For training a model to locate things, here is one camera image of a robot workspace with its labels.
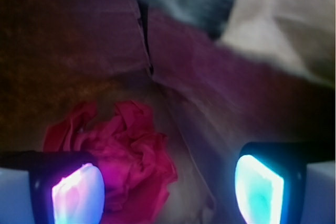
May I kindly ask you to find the brown paper bag tray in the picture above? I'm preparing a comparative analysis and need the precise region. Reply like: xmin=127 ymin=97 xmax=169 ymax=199
xmin=1 ymin=0 xmax=335 ymax=223

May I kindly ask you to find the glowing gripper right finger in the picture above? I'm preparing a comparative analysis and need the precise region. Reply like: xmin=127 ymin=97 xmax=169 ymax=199
xmin=235 ymin=142 xmax=335 ymax=223

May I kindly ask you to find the red paper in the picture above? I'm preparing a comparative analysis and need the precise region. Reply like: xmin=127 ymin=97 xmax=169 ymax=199
xmin=43 ymin=100 xmax=177 ymax=218

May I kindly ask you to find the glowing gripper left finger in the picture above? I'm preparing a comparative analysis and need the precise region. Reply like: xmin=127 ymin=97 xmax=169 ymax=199
xmin=1 ymin=151 xmax=105 ymax=223

